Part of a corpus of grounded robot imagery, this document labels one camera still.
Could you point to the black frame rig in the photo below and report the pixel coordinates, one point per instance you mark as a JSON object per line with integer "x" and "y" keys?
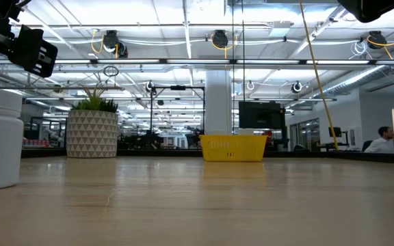
{"x": 178, "y": 87}

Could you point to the white building column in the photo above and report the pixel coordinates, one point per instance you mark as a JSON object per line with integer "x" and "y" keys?
{"x": 218, "y": 102}

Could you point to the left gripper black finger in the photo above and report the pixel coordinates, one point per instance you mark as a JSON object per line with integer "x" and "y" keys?
{"x": 34, "y": 51}

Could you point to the person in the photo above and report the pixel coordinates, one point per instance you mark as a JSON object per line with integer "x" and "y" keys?
{"x": 383, "y": 143}

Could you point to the yellow plastic basket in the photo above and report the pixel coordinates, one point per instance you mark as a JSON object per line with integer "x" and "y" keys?
{"x": 233, "y": 147}

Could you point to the small black monitor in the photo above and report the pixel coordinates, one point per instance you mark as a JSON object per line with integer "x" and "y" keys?
{"x": 335, "y": 131}

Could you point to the green plant in patterned pot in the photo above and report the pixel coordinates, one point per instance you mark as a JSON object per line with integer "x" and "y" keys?
{"x": 92, "y": 133}

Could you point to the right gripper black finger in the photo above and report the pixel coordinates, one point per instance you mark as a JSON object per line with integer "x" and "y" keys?
{"x": 368, "y": 8}

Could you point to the black aluminium table frame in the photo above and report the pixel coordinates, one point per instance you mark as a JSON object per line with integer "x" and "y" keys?
{"x": 169, "y": 153}

